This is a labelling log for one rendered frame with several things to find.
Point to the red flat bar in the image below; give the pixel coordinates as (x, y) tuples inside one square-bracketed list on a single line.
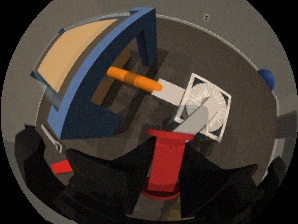
[(61, 167)]

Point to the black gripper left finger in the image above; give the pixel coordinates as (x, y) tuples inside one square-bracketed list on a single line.
[(126, 174)]

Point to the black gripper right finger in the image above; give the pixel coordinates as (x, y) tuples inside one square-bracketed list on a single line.
[(201, 180)]

